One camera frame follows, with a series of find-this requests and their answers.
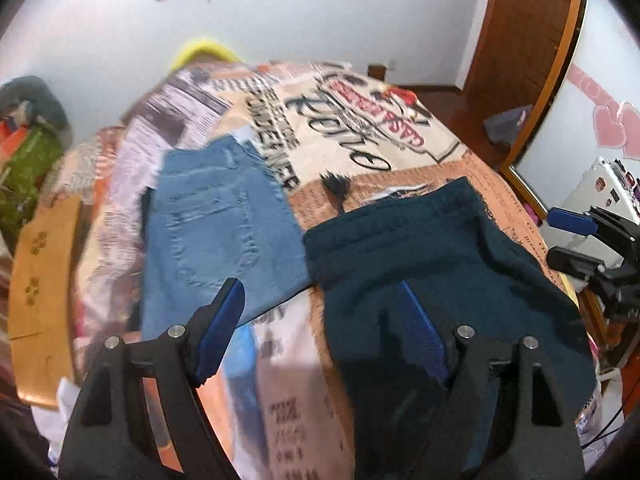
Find dark navy pants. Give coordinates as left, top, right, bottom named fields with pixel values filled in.
left=304, top=178, right=596, bottom=479

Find white suitcase with stickers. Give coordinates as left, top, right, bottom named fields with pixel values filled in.
left=540, top=157, right=639, bottom=268

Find white cloth at bedside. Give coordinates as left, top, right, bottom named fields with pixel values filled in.
left=32, top=377, right=80, bottom=441

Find grey cloth on floor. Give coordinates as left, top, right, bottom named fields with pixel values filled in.
left=483, top=105, right=533, bottom=148

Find wooden door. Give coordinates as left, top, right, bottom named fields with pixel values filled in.
left=462, top=0, right=589, bottom=172

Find folded blue jeans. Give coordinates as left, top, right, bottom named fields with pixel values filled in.
left=141, top=136, right=310, bottom=339

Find printed bed blanket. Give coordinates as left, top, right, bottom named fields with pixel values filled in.
left=39, top=58, right=576, bottom=480

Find green storage bag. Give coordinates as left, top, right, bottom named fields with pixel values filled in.
left=1, top=126, right=64, bottom=254

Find grey plush toy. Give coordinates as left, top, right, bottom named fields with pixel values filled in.
left=1, top=75, right=68, bottom=131

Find black cable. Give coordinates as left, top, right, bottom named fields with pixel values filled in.
left=579, top=383, right=637, bottom=453

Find wooden bed post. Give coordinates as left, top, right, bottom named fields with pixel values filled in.
left=367, top=64, right=386, bottom=81

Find yellow foam bed rail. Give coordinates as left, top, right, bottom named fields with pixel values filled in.
left=170, top=38, right=241, bottom=72

